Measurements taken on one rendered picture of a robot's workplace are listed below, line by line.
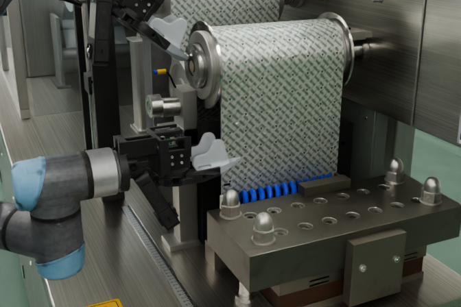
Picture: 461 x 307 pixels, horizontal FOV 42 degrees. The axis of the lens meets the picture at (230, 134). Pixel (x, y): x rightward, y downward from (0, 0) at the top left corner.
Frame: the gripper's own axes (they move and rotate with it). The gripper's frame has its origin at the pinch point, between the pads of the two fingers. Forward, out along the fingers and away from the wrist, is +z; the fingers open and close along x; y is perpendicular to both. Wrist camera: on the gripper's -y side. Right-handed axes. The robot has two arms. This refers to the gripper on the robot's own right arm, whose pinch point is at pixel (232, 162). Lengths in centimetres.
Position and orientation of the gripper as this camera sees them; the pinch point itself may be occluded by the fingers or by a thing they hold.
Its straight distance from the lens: 102.8
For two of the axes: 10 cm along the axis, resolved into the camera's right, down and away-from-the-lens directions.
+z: 9.1, -1.4, 3.9
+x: -4.1, -3.0, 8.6
